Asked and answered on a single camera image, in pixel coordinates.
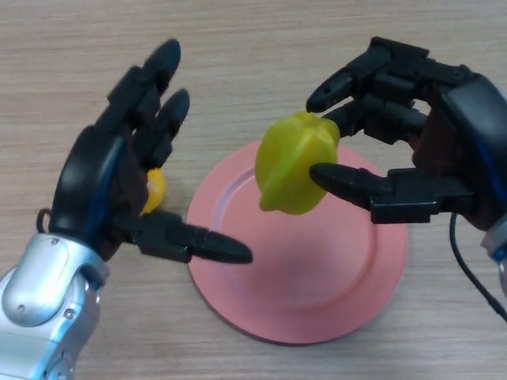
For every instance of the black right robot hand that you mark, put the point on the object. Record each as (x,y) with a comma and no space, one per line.
(463,130)

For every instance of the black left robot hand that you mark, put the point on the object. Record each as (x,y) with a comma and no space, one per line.
(91,174)

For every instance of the yellow starfruit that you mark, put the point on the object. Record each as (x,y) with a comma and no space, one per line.
(289,166)

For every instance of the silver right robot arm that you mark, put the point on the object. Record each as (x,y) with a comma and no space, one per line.
(500,253)

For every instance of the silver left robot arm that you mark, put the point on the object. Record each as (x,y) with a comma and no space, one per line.
(35,293)

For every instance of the pink round plate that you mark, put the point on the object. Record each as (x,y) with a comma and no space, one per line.
(301,269)

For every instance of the orange-yellow pear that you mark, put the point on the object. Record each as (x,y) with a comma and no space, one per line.
(155,194)

